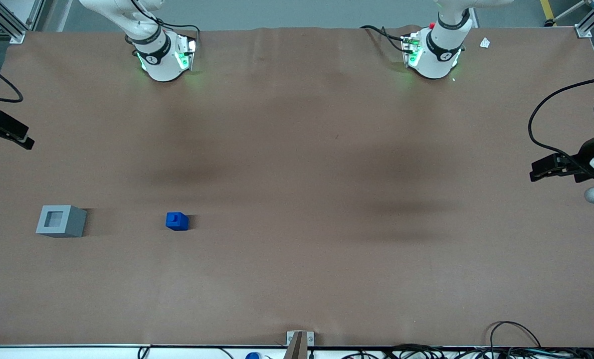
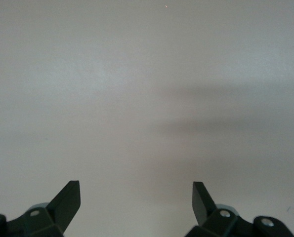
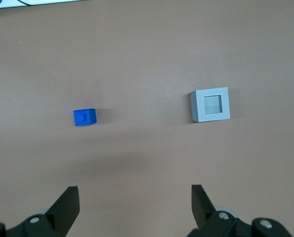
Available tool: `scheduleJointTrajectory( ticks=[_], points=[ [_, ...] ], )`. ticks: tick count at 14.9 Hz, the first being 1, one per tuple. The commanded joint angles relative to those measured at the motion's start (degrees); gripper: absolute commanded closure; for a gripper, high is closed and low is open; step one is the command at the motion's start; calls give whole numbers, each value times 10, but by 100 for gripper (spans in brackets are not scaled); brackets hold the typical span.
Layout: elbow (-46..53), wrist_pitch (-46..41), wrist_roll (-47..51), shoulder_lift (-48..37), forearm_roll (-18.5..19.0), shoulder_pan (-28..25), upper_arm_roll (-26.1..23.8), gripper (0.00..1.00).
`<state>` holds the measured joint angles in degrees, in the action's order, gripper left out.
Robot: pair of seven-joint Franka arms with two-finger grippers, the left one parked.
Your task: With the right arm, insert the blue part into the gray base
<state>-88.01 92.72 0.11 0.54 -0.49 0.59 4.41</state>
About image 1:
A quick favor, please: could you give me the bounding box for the blue plastic insert part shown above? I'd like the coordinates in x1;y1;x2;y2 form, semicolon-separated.
166;212;190;231

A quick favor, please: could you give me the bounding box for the gray square base block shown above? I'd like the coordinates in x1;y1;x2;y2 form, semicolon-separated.
35;205;87;238

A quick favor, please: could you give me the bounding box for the large table cover sheet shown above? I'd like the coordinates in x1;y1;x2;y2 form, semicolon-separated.
0;25;594;348

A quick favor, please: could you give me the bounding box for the long black gripper cable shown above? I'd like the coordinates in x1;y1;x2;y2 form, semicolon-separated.
528;75;594;168

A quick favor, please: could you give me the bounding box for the black cable loop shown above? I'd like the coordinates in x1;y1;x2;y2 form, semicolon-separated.
489;321;543;350

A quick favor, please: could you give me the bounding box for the black arm base cable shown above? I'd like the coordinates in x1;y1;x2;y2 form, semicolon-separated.
127;0;201;45
360;24;409;53

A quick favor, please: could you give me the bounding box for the tangled black cable bundle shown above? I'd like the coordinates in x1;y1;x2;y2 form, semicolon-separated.
342;343;594;359

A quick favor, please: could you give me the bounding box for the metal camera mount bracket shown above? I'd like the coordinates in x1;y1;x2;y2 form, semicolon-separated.
283;330;315;359

